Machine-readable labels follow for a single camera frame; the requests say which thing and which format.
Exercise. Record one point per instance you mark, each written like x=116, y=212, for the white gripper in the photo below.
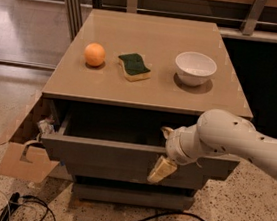
x=173, y=145

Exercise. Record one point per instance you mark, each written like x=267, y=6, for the grey top drawer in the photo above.
x=66, y=148

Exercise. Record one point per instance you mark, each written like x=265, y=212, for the grey drawer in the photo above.
x=131, y=197
x=66, y=148
x=175, y=180

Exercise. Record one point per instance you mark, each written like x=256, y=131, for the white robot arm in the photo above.
x=217, y=132

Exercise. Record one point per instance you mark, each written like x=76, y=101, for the grey bottom drawer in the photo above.
x=131, y=197

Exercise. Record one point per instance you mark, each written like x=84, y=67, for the grey drawer cabinet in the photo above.
x=104, y=105

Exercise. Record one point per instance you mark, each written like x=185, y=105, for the grey middle drawer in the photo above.
x=175, y=180

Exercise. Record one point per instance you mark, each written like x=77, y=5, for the green and yellow sponge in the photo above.
x=133, y=67

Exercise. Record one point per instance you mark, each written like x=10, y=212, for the white bowl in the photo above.
x=194, y=69

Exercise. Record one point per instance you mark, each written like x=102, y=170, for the orange fruit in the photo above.
x=94, y=54

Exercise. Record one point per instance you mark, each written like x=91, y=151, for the crumpled silver wrapper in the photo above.
x=46, y=125

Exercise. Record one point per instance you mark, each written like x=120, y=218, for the cardboard box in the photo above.
x=25, y=157

